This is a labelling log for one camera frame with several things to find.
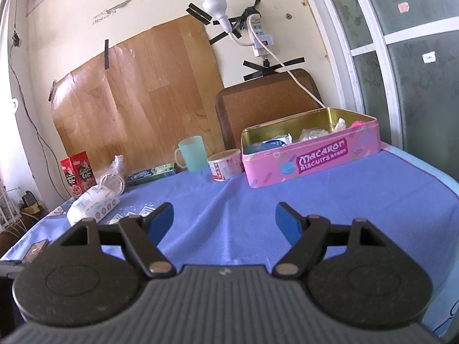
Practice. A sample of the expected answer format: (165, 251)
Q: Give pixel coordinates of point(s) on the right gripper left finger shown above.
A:
(94, 271)

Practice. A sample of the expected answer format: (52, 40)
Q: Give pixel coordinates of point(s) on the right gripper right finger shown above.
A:
(353, 273)

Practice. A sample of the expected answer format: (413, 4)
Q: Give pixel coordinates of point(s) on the cotton swab bag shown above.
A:
(311, 134)

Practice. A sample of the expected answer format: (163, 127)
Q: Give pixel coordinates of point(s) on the blue face mask pack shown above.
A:
(276, 142)

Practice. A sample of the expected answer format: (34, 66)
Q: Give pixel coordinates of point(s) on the bagged white badge reel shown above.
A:
(340, 126)

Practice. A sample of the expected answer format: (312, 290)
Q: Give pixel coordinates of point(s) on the pink fluffy scrunchie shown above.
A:
(358, 123)

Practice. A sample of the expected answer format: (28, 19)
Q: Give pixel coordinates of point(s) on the smartphone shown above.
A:
(34, 250)

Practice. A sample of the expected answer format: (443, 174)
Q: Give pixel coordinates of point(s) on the white tissue pack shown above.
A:
(95, 203)

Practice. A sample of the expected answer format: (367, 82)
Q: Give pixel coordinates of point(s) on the blue patterned tablecloth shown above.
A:
(224, 243)

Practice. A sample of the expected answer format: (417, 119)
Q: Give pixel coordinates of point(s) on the bagged plastic lids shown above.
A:
(114, 176)

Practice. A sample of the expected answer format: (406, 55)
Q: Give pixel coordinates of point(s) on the red snack box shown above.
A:
(78, 174)

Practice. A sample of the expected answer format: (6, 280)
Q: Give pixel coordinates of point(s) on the toothpaste box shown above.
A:
(153, 174)

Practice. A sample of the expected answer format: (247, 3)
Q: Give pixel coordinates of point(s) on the pink macaron biscuit tin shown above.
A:
(300, 159)

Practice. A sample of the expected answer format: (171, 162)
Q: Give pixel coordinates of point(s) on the teal plastic mug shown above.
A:
(191, 154)

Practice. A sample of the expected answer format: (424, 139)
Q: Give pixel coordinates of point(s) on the white red paper cup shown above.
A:
(226, 165)

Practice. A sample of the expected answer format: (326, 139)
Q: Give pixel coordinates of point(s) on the wood pattern board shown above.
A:
(141, 98)

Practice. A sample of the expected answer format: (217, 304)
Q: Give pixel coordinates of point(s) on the brown woven tray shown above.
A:
(262, 100)

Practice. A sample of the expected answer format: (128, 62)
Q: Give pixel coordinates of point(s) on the white framed glass door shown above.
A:
(397, 60)

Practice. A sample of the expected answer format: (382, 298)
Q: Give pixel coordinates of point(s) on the white power strip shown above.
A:
(258, 36)

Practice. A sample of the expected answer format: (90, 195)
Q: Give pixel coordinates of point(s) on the white light bulb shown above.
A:
(217, 9)

